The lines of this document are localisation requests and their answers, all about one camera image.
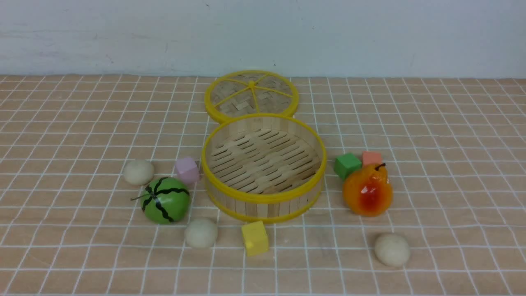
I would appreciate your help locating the yellow cube block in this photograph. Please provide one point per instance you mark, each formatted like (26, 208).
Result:
(255, 238)

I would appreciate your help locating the bamboo steamer tray yellow rim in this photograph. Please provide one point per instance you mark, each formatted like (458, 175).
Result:
(264, 167)

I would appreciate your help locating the checked orange tablecloth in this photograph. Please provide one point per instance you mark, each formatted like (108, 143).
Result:
(454, 148)

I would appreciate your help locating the white bun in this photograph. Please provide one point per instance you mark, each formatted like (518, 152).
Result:
(201, 233)
(138, 172)
(392, 250)

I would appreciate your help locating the green cube block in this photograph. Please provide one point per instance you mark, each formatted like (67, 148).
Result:
(346, 164)

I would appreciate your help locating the orange toy pear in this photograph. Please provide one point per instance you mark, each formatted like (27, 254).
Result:
(368, 191)

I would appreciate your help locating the green toy watermelon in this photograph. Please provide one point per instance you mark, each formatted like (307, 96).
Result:
(164, 200)

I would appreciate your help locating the bamboo steamer lid yellow rim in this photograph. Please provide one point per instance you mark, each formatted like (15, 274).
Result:
(249, 92)

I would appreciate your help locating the salmon cube block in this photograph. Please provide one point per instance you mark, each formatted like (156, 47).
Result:
(371, 157)

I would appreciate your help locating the pink cube block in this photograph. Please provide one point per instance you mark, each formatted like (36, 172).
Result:
(187, 170)

